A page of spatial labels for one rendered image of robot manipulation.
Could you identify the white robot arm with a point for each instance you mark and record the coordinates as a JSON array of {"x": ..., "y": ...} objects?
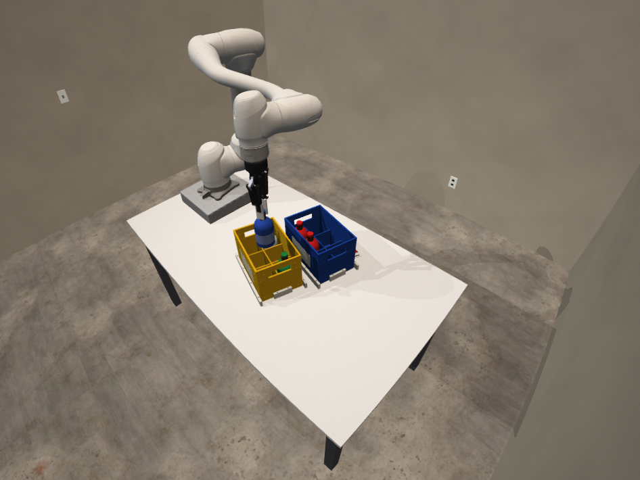
[{"x": 254, "y": 120}]

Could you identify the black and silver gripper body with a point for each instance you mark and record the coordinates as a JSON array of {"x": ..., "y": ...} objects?
[{"x": 254, "y": 169}]

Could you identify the brown crate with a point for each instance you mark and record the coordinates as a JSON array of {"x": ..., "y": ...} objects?
[{"x": 261, "y": 263}]

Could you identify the dark blue crate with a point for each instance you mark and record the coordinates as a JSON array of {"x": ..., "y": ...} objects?
[{"x": 337, "y": 245}]

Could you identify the blue bottle with grey label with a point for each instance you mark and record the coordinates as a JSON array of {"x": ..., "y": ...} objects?
[{"x": 264, "y": 232}]

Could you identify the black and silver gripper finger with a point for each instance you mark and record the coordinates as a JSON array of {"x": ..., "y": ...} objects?
[
  {"x": 255, "y": 196},
  {"x": 264, "y": 189}
]

